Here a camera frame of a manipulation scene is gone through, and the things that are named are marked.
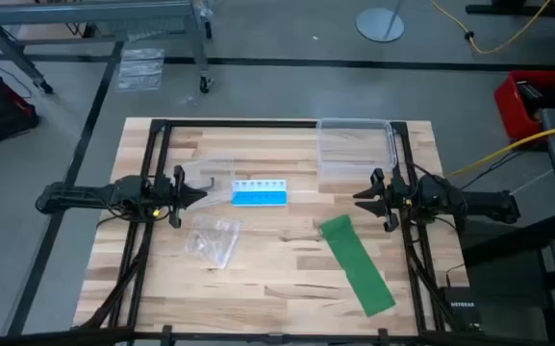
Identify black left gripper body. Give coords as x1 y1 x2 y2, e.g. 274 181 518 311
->
151 164 187 230

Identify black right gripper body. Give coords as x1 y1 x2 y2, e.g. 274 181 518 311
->
370 167 416 234

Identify clear plastic zip bag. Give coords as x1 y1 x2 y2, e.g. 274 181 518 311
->
184 214 241 269

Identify green elastic bandage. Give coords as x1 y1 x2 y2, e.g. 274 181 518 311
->
318 214 397 318

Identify clear plastic storage bin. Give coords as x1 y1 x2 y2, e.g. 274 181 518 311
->
315 117 399 180

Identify blue white pill organizer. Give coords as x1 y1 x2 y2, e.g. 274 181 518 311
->
231 179 289 208

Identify clear plastic sheet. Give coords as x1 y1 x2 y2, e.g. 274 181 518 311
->
115 46 166 93

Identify black rig crossbar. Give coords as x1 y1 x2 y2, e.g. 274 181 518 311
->
0 326 555 346

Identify red plastic bin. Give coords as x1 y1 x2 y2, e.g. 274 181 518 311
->
493 70 555 141

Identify round grey stand base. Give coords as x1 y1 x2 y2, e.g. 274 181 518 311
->
356 0 406 43

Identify black stand legs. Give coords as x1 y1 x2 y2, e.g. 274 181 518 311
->
466 0 555 68

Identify black aluminium table frame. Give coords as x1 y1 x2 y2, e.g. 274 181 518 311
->
72 118 473 337

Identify black network switch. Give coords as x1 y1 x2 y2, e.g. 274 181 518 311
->
442 286 483 332

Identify thin white cable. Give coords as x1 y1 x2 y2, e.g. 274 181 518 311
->
510 168 555 196

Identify yellow hanging cable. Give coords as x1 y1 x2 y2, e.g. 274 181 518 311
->
444 118 555 180

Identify yellow floor cable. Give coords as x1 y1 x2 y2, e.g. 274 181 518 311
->
429 0 553 56

